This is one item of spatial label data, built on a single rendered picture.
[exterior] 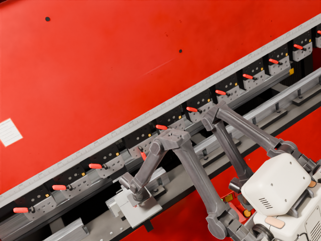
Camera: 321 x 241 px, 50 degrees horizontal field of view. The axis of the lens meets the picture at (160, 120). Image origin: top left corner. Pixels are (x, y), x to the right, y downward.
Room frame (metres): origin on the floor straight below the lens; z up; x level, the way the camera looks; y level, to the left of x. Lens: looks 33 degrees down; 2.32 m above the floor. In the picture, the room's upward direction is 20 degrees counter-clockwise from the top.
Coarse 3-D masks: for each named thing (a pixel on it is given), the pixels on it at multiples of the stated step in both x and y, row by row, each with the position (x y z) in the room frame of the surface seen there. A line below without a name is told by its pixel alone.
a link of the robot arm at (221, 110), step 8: (216, 104) 1.33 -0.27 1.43; (224, 104) 1.33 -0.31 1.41; (208, 112) 1.34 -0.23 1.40; (216, 112) 1.31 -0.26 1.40; (224, 112) 1.29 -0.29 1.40; (232, 112) 1.28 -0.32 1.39; (224, 120) 1.29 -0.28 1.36; (232, 120) 1.25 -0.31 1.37; (240, 120) 1.23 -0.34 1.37; (240, 128) 1.22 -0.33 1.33; (248, 128) 1.19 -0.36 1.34; (256, 128) 1.18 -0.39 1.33; (248, 136) 1.19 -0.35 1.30; (256, 136) 1.16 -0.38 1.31; (264, 136) 1.14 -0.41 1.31; (272, 136) 1.14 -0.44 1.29; (264, 144) 1.12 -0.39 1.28; (272, 144) 1.09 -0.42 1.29; (280, 144) 1.11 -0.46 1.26; (288, 144) 1.08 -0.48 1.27; (272, 152) 1.07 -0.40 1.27; (280, 152) 1.04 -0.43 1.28
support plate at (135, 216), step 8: (120, 200) 1.40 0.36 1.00; (128, 200) 1.38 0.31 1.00; (152, 200) 1.32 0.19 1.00; (120, 208) 1.34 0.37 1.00; (128, 208) 1.32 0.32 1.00; (136, 208) 1.30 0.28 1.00; (144, 208) 1.28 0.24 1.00; (152, 208) 1.26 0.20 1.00; (160, 208) 1.24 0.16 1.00; (128, 216) 1.27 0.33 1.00; (136, 216) 1.25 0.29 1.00; (144, 216) 1.23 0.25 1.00; (136, 224) 1.20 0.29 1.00
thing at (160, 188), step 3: (159, 186) 1.50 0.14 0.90; (162, 186) 1.49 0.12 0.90; (159, 189) 1.48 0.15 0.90; (162, 189) 1.47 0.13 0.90; (150, 192) 1.48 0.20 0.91; (153, 192) 1.47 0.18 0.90; (159, 192) 1.45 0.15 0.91; (162, 192) 1.45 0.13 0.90; (165, 192) 1.46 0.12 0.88; (153, 195) 1.45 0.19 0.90; (156, 195) 1.44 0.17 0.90; (159, 195) 1.45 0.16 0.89; (156, 198) 1.44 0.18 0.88; (120, 210) 1.42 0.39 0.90; (120, 213) 1.40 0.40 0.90; (120, 216) 1.38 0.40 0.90; (123, 216) 1.37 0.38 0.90; (123, 219) 1.37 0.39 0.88
